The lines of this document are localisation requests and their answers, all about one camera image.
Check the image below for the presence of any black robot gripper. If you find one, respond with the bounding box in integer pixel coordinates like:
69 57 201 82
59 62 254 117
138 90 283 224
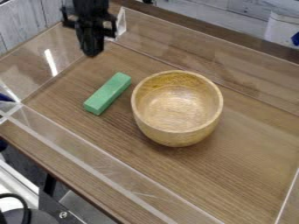
61 0 118 56

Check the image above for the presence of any green rectangular block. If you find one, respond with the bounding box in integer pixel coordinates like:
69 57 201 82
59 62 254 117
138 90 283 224
83 73 131 116

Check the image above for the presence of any light wooden bowl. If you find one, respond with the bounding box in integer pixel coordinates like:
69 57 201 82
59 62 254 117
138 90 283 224
131 70 225 147

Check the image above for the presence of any white cylindrical container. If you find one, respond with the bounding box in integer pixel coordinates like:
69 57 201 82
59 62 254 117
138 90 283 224
265 11 299 50

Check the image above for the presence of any black table leg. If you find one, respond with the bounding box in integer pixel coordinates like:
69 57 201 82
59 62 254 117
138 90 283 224
43 174 58 196

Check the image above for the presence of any clear acrylic corner bracket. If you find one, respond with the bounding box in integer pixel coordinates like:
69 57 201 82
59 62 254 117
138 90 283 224
117 7 127 38

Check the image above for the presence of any clear acrylic tray wall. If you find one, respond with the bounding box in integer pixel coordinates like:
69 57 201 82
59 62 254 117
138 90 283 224
0 101 225 224

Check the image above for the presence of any black cable loop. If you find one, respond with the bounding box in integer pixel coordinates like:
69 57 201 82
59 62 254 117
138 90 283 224
0 192 34 224

